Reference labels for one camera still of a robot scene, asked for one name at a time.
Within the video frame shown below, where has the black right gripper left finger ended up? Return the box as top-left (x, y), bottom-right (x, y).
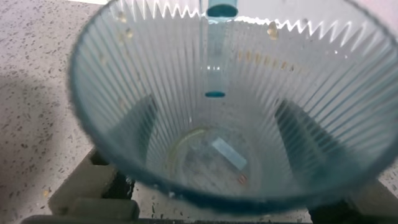
top-left (47, 94), bottom-right (159, 222)

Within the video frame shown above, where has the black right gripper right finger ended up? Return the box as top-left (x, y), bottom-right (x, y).
top-left (274, 98), bottom-right (398, 224)

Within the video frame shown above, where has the transparent blue ribbed cup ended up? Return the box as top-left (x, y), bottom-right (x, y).
top-left (67, 0), bottom-right (398, 215)

